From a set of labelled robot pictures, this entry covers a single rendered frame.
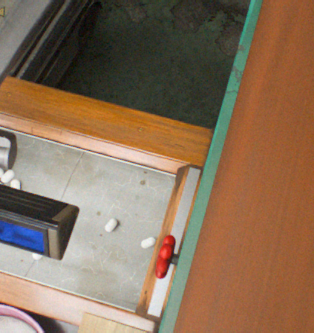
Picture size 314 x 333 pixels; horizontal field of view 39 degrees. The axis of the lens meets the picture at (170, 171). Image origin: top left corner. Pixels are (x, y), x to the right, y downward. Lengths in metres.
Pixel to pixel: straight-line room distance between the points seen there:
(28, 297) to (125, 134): 0.39
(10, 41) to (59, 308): 0.51
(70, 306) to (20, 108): 0.45
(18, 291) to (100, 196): 0.25
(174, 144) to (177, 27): 1.12
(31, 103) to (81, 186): 0.22
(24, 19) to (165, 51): 1.21
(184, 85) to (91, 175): 0.98
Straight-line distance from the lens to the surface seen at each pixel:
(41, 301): 0.94
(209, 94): 1.87
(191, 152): 0.96
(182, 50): 1.97
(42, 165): 1.02
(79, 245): 0.96
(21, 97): 1.07
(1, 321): 1.01
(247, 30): 0.49
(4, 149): 0.89
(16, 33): 0.83
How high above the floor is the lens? 1.67
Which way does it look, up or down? 73 degrees down
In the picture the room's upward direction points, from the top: 2 degrees counter-clockwise
